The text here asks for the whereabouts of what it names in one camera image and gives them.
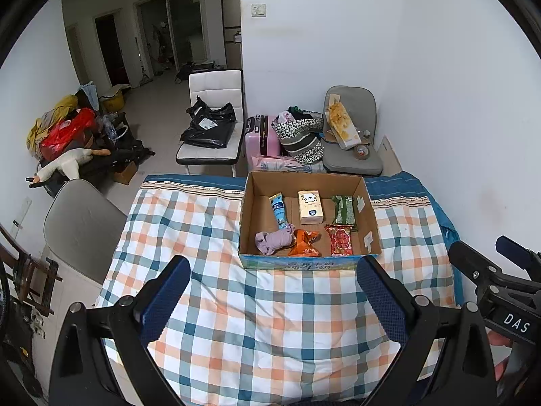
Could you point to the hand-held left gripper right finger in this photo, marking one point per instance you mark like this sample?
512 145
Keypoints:
382 300

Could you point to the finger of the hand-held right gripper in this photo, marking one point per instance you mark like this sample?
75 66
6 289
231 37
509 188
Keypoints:
473 260
513 248

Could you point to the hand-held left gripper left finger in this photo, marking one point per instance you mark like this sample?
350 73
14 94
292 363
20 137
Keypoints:
165 300

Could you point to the red snack packet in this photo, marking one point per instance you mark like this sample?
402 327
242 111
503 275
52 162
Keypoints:
339 241

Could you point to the green snack packet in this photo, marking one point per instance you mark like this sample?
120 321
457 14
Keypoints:
344 211

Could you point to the orange snack packet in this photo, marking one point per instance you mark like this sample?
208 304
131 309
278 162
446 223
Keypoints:
304 243

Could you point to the yellow white tissue pack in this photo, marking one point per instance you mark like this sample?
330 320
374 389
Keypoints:
310 207

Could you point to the purple cloth bundle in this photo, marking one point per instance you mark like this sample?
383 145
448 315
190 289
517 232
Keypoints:
274 241

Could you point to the cardboard box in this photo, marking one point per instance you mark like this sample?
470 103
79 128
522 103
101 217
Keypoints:
291 207

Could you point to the blue white tube packet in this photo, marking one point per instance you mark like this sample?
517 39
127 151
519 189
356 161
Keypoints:
279 211

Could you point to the person's right hand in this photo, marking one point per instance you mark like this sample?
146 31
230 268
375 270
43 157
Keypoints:
498 342

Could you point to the plaid blanket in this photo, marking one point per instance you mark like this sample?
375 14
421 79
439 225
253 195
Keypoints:
253 325

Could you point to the grey round-backed chair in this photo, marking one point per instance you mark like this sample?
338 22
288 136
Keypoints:
80 224

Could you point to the small brown carton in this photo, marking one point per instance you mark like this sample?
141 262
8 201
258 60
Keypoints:
124 172

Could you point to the dark wooden folding chair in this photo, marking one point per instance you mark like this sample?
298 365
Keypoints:
25 279

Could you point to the brown tape roll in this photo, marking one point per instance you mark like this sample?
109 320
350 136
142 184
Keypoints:
362 151

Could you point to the pile of black gear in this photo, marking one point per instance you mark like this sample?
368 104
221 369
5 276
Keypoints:
126 154

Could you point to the white plush goose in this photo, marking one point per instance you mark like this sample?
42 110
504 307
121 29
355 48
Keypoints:
69 160

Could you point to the pink printed bag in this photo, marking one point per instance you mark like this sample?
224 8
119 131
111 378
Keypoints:
274 164

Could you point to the patterned tote bag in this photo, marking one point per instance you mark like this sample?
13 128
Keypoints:
300 143

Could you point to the black plastic bag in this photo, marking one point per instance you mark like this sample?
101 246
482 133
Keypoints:
211 129

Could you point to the yellow snack box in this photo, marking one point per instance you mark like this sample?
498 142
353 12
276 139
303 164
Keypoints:
342 122

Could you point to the pink suitcase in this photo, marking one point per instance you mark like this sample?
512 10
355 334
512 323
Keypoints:
264 139

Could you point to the red plastic bag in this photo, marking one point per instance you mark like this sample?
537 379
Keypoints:
69 129

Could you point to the grey chair with cushion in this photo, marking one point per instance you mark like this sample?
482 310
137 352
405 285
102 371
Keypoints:
359 97

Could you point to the yellow bin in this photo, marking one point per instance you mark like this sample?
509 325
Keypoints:
113 102

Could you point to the white padded chair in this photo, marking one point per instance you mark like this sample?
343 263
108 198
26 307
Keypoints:
215 86

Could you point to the yellow cloth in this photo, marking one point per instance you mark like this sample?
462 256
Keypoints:
63 103

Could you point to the dark interior door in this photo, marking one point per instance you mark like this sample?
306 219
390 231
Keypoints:
110 50

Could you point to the sliding glass door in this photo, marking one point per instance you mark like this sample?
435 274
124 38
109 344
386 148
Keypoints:
177 29

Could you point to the white wall switch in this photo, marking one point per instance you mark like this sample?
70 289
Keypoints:
258 10

